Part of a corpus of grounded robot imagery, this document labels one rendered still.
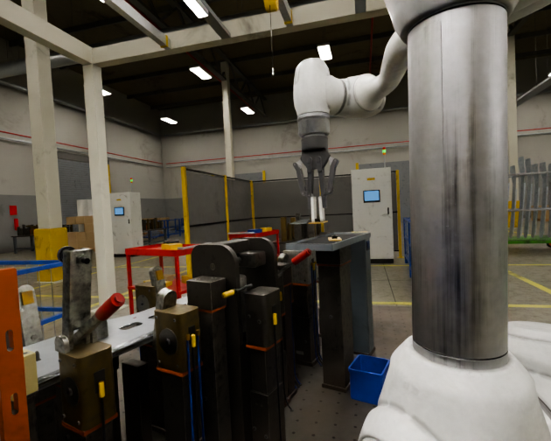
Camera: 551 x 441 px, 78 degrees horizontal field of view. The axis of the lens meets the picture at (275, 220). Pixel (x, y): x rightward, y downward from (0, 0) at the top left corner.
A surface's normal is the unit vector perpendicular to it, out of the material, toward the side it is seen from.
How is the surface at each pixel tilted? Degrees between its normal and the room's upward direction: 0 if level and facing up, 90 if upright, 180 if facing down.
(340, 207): 90
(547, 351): 44
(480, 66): 91
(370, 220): 90
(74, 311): 99
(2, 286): 90
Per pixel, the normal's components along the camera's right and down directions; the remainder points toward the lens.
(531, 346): -0.48, -0.72
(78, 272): 0.86, 0.13
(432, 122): -0.76, 0.06
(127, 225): -0.24, 0.04
